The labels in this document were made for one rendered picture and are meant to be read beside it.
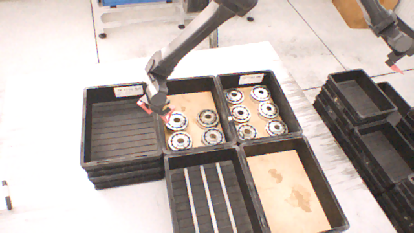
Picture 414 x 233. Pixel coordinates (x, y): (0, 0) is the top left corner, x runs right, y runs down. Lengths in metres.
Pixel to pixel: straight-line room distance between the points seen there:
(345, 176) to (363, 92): 0.94
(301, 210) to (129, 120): 0.82
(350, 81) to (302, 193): 1.29
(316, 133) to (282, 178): 0.45
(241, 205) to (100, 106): 0.78
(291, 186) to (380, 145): 1.10
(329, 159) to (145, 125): 0.91
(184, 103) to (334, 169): 0.80
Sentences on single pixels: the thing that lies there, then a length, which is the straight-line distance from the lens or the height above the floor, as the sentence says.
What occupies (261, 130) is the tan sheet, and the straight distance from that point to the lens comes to 1.33.
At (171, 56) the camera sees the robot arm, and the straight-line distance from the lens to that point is 0.92.
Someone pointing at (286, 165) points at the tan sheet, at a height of 0.83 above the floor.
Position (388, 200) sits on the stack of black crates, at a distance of 2.02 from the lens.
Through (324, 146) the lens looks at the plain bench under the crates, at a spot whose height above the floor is 0.70.
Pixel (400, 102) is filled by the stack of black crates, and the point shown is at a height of 0.34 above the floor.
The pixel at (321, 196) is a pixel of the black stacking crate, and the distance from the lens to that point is 1.22.
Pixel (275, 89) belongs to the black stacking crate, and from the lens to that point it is 1.43.
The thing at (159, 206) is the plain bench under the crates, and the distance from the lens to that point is 1.25.
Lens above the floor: 1.88
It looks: 53 degrees down
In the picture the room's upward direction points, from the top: 9 degrees clockwise
